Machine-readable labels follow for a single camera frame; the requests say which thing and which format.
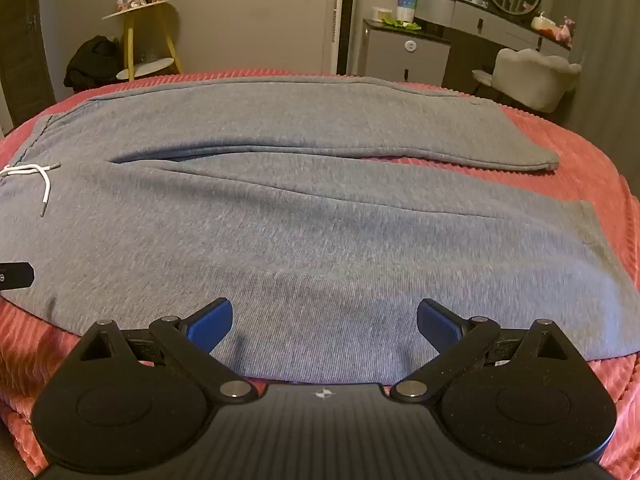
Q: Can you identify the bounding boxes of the pink ribbed blanket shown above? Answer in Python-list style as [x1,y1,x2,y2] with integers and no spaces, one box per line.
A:
[0,67,640,478]

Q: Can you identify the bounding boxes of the white upholstered chair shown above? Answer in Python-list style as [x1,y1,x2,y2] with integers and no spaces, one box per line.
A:
[471,47,584,114]

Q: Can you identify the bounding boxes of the grey pants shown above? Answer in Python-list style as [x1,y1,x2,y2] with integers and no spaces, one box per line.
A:
[0,76,640,386]

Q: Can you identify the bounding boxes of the dark door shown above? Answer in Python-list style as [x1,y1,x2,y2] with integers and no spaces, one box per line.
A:
[0,0,56,127]

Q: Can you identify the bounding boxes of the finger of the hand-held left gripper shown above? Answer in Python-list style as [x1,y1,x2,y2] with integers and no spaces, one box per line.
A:
[0,262,35,291]

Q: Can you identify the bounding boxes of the grey vanity desk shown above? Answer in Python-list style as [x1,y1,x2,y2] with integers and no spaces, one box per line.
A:
[415,0,574,95]

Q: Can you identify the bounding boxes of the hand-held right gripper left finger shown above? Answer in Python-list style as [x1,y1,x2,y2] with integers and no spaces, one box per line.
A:
[65,298,259,406]

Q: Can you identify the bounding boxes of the black cloth pile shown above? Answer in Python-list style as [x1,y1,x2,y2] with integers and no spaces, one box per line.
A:
[63,35,127,94]

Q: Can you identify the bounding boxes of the yellow round side table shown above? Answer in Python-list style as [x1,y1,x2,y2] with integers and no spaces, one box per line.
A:
[101,0,184,82]

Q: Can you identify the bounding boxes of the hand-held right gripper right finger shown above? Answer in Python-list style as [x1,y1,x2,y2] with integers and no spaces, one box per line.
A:
[389,298,577,404]

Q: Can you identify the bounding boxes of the grey nightstand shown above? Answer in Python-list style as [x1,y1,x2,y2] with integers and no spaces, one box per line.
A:
[362,18,452,92]

